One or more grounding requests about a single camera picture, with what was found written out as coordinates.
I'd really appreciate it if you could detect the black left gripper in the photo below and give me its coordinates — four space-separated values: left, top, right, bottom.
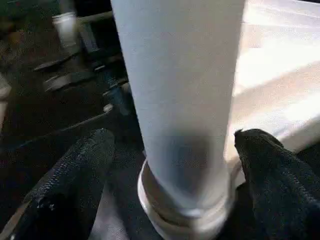
74 0 135 118

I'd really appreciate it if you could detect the white plastic table leg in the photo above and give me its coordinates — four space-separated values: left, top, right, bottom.
110 0 247 217

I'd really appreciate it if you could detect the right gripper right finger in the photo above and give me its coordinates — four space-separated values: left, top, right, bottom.
233 128 320 240

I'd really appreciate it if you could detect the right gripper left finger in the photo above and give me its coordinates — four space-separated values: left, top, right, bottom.
0 128 116 240

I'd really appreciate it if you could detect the white plastic table top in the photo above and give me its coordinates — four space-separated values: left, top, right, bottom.
137 0 320 240

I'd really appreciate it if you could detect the black work mat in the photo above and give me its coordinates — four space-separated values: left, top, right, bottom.
0 0 320 240

